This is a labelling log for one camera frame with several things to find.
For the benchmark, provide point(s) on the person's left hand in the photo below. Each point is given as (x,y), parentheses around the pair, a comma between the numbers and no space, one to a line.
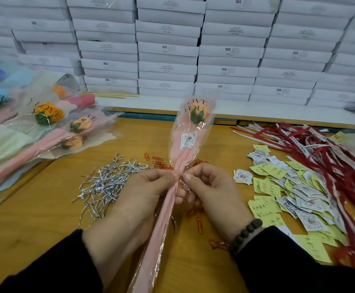
(135,213)

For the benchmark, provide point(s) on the person's right hand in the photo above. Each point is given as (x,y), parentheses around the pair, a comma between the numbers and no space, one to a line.
(220,201)

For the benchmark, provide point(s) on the pile of yellow white tags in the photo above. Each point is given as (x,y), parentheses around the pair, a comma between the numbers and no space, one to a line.
(287,195)

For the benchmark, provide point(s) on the pile of silver twist ties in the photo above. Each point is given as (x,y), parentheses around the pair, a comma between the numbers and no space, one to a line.
(107,183)

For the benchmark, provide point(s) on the pink orange flower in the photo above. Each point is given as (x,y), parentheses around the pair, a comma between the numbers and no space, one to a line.
(186,137)

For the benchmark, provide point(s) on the pile of red ribbons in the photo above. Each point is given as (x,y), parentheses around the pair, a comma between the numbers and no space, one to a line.
(324,164)

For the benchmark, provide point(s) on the wooden sticks bundle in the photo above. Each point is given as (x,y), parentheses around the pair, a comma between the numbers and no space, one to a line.
(113,94)

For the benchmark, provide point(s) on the long white board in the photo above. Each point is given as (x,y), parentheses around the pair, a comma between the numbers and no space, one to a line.
(275,111)

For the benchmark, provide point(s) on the person's right forearm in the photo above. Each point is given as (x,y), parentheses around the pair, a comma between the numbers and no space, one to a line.
(303,265)

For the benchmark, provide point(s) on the wall of stacked white boxes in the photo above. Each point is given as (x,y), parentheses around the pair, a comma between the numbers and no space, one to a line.
(165,45)

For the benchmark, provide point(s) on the pile of flowers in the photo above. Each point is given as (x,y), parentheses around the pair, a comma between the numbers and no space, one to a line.
(19,146)

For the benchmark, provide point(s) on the person's left forearm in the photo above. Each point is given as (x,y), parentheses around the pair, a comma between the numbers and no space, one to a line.
(49,268)

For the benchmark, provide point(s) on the pile of orange paper clips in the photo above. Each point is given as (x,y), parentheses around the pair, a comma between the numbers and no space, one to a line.
(159,163)

